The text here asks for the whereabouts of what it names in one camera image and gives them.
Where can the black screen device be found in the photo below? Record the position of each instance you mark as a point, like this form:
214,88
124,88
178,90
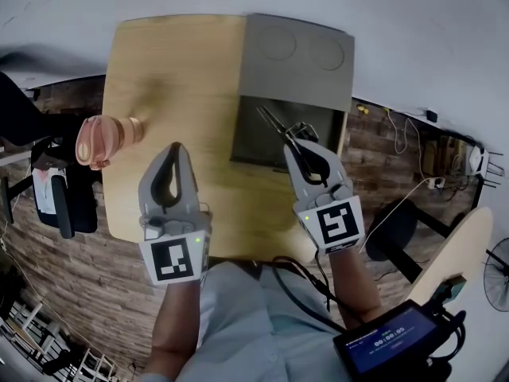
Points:
391,342

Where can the person's light blue shirt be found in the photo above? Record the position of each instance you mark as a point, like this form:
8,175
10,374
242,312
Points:
246,332

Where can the person's left forearm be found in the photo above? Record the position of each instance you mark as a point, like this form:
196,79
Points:
175,324

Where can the round beige side table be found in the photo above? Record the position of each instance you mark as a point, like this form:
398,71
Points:
457,253

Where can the teal box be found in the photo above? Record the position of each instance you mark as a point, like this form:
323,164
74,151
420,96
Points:
451,289

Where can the black round stool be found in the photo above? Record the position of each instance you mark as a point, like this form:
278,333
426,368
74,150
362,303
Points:
391,229

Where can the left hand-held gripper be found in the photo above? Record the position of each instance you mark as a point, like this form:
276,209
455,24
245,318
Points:
172,260

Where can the white router with antennas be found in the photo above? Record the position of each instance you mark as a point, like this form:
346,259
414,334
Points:
476,160

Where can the grey container with lid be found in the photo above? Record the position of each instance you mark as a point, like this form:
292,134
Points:
295,78

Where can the white power strip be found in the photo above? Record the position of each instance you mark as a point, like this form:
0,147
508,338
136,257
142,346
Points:
436,182

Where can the small black pliers tool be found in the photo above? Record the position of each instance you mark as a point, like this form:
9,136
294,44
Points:
287,135

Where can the person's right forearm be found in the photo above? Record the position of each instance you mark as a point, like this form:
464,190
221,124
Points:
354,289

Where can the black office chair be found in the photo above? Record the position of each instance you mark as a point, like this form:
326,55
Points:
77,205

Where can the black wall adapter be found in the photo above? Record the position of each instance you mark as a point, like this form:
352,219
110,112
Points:
431,115

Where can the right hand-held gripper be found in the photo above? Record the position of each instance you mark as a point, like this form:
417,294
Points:
338,223

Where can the black standing fan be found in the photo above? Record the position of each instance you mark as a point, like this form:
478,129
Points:
498,277

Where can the white metal shelf rack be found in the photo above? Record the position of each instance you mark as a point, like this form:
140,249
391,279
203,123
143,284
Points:
28,332

